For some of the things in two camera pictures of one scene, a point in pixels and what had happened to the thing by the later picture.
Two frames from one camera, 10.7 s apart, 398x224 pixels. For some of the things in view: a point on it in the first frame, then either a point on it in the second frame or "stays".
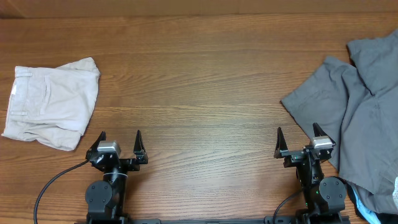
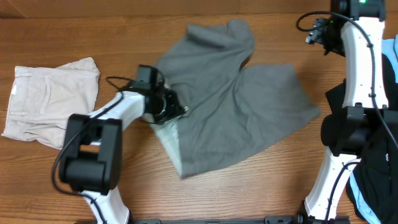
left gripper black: (132, 163) to (175, 106)
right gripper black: (293, 155) to (316, 37)
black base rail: (270, 219) stays
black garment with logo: (384, 218) to (378, 168)
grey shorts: (356, 106) to (228, 108)
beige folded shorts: (52, 105) stays
